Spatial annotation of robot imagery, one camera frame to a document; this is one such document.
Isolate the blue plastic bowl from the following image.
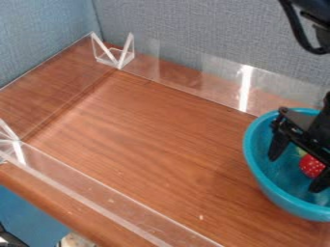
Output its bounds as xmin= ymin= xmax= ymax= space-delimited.
xmin=242 ymin=110 xmax=330 ymax=223

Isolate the clear acrylic front barrier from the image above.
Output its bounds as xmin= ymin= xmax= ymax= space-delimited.
xmin=0 ymin=119 xmax=224 ymax=247

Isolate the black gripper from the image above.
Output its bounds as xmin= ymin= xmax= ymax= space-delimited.
xmin=268 ymin=106 xmax=330 ymax=194

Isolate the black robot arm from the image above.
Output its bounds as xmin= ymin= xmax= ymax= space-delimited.
xmin=269 ymin=0 xmax=330 ymax=193

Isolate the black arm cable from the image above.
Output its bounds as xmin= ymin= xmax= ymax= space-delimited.
xmin=277 ymin=0 xmax=330 ymax=56

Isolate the clear acrylic left barrier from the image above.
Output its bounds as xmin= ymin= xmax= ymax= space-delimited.
xmin=0 ymin=32 xmax=106 ymax=92

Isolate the red toy strawberry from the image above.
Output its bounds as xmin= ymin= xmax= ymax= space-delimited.
xmin=300 ymin=154 xmax=325 ymax=178

